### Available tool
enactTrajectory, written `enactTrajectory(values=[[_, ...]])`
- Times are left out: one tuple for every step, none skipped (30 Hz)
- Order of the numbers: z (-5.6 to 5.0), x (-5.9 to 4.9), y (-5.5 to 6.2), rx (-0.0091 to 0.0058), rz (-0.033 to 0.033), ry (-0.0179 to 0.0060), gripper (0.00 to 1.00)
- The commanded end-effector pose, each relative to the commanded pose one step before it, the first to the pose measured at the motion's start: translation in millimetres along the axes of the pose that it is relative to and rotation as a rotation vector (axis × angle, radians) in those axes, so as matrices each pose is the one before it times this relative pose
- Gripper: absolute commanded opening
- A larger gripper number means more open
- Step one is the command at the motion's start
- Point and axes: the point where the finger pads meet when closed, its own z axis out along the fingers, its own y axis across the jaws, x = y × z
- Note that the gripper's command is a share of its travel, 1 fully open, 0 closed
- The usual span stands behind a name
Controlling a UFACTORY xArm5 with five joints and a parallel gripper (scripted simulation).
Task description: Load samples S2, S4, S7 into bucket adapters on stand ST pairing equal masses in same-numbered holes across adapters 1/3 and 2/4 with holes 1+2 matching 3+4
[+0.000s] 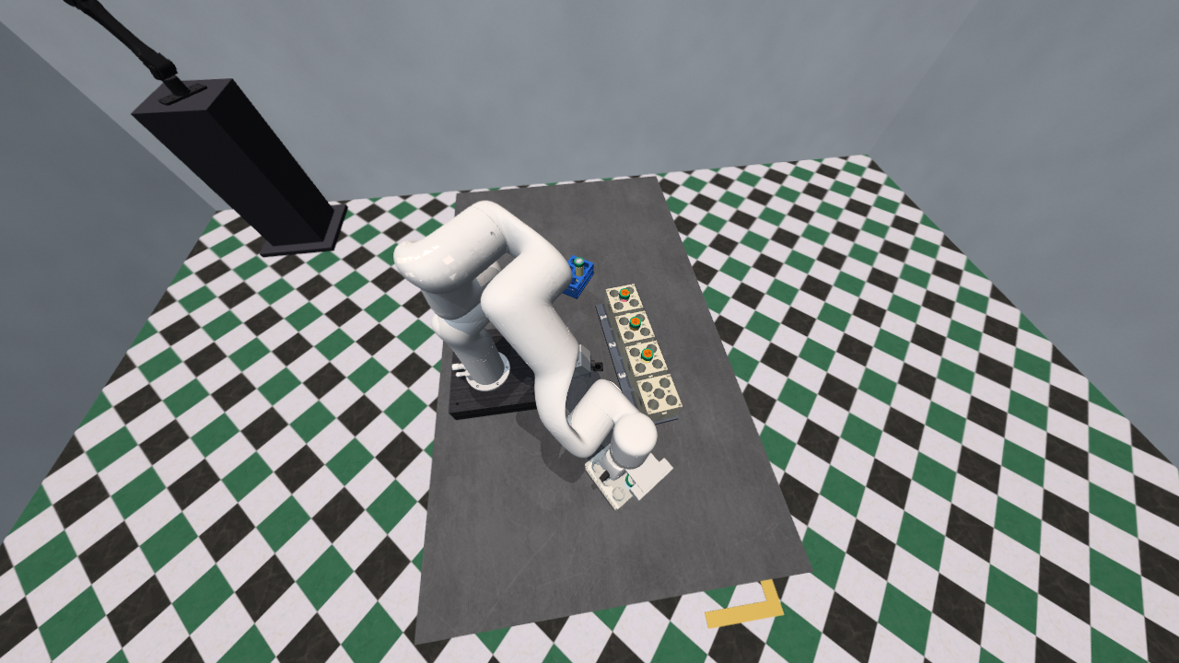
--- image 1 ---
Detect white tube rack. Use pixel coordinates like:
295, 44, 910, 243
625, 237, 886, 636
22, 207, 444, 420
585, 445, 632, 511

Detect blue tube rack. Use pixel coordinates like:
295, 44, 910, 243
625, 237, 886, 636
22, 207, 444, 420
564, 255, 593, 298

